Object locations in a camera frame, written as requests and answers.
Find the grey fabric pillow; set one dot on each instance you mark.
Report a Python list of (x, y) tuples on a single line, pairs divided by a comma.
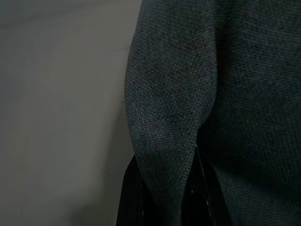
[(211, 70)]

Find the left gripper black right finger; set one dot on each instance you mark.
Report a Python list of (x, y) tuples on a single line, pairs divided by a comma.
[(202, 202)]

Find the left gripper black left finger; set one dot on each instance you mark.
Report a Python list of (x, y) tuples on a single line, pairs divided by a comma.
[(136, 202)]

